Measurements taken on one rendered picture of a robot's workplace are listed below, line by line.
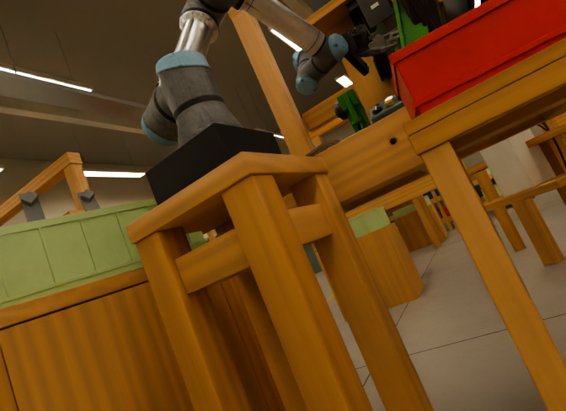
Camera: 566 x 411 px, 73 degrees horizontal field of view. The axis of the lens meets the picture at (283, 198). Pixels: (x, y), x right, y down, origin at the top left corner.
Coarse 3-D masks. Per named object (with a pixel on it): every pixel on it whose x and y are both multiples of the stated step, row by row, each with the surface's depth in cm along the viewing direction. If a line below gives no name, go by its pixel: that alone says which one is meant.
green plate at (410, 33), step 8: (392, 0) 118; (400, 8) 118; (400, 16) 118; (400, 24) 117; (408, 24) 117; (400, 32) 117; (408, 32) 117; (416, 32) 116; (424, 32) 115; (400, 40) 117; (408, 40) 117
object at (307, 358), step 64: (256, 192) 61; (320, 192) 82; (192, 256) 70; (256, 256) 62; (320, 256) 83; (192, 320) 70; (256, 320) 92; (320, 320) 59; (384, 320) 79; (192, 384) 70; (320, 384) 57; (384, 384) 77
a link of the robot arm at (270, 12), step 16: (208, 0) 108; (224, 0) 108; (240, 0) 108; (256, 0) 109; (272, 0) 111; (256, 16) 113; (272, 16) 112; (288, 16) 113; (288, 32) 116; (304, 32) 116; (320, 32) 119; (304, 48) 120; (320, 48) 119; (336, 48) 118; (320, 64) 124
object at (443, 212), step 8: (488, 168) 717; (472, 176) 732; (496, 184) 712; (432, 192) 757; (432, 200) 754; (440, 200) 791; (440, 208) 752; (392, 216) 788; (440, 216) 759; (448, 216) 746; (448, 224) 746
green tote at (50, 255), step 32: (32, 224) 84; (64, 224) 89; (96, 224) 93; (128, 224) 98; (0, 256) 79; (32, 256) 82; (64, 256) 86; (96, 256) 90; (128, 256) 95; (0, 288) 77; (32, 288) 80; (64, 288) 84
